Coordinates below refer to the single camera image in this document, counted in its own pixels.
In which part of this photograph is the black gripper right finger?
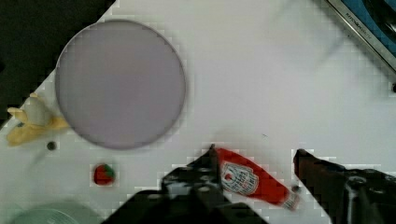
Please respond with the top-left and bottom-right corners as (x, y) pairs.
(293, 148), (396, 224)

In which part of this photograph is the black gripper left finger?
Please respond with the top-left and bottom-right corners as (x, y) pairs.
(102, 146), (268, 224)

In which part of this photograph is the silver toaster oven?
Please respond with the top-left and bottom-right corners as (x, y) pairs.
(324, 0), (396, 72)

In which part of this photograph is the red ketchup bottle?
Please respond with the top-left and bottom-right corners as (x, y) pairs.
(216, 148), (299, 211)

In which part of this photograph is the red toy strawberry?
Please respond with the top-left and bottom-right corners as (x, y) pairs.
(93, 163), (116, 186)

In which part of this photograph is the lavender round plate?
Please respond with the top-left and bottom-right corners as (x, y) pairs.
(55, 20), (187, 149)

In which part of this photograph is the green perforated colander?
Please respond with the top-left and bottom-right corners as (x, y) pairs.
(7, 202), (103, 224)

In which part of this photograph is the peeled toy banana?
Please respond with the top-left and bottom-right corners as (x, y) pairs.
(7, 92), (69, 147)

